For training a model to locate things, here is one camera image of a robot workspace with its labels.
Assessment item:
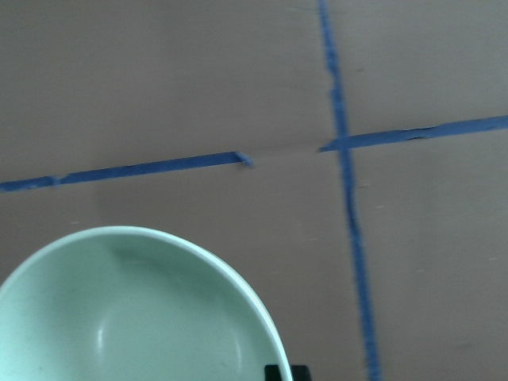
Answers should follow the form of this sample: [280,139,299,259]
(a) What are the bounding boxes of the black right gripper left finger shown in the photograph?
[264,365,282,381]

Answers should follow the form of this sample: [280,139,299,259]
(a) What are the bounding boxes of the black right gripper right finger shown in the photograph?
[291,365,312,381]

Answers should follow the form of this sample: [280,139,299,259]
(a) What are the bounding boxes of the green bowl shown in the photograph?
[1,226,292,380]

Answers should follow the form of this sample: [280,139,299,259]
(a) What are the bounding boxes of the short blue tape strip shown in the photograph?
[1,152,253,193]

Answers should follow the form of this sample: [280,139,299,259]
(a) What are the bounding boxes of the long blue tape strip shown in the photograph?
[317,1,383,380]

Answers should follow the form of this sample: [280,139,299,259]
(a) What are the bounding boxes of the crossing blue tape strip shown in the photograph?
[319,116,507,152]

